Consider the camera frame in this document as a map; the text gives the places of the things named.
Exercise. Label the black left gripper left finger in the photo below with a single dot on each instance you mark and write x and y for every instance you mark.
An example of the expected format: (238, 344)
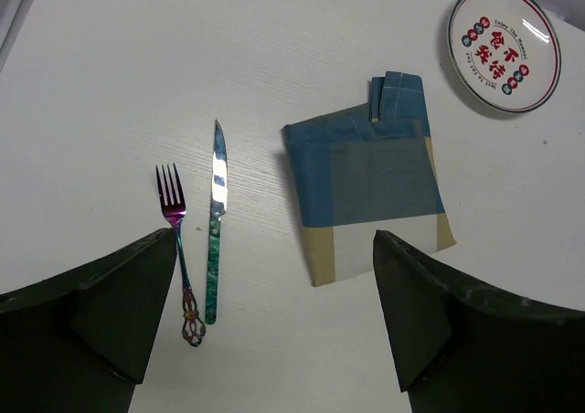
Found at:
(81, 341)

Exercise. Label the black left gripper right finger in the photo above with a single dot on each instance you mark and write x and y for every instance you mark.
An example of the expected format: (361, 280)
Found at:
(460, 344)

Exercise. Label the iridescent metal fork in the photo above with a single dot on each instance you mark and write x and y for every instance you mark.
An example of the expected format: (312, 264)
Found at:
(173, 206)

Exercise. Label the blue beige checked placemat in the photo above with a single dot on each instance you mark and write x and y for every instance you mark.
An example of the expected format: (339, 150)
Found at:
(364, 169)

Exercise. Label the green handled table knife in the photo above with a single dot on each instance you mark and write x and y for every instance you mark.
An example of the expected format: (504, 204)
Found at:
(217, 209)

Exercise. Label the white plate red lettering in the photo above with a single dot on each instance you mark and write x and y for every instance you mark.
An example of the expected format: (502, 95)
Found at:
(506, 52)

